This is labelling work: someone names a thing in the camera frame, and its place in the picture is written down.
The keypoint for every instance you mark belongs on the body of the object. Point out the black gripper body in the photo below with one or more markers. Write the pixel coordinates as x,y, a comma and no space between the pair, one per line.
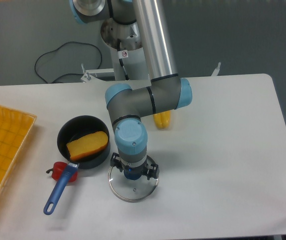
133,168

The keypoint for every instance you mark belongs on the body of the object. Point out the yellow corn cob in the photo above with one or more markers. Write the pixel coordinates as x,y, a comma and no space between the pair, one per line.
162,120

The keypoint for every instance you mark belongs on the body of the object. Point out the white table clamp bracket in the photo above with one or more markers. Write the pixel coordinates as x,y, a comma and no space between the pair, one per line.
216,71

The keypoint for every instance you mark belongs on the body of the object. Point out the black pot blue handle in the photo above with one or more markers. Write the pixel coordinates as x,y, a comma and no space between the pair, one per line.
76,128

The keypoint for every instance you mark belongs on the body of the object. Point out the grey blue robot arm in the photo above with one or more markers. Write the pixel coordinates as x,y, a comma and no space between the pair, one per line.
128,101

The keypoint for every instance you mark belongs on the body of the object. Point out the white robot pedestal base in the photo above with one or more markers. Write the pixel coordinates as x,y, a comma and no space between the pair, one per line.
126,51

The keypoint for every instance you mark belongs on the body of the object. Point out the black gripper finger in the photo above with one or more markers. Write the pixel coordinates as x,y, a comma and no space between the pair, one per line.
115,161
151,171

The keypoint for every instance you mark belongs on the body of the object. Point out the glass pot lid blue knob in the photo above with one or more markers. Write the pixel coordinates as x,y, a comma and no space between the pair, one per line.
131,188

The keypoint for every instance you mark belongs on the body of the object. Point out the red bell pepper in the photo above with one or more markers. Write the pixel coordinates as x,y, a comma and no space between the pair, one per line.
57,170

